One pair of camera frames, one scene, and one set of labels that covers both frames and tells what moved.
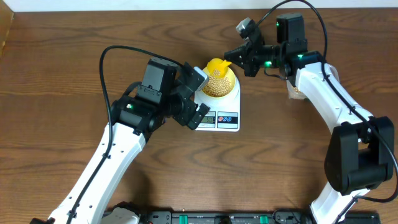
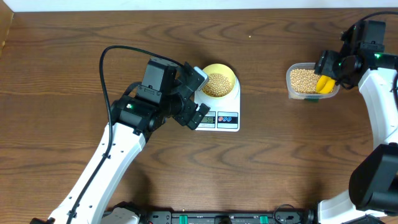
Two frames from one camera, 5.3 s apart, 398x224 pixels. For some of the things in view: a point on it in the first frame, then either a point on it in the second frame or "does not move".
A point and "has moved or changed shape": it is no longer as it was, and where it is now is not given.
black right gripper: (247, 62) to (324, 63)
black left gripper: (189, 107) does not move
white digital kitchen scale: (224, 112) does not move
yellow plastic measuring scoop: (216, 63) has moved or changed shape
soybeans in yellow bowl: (217, 87) does not move
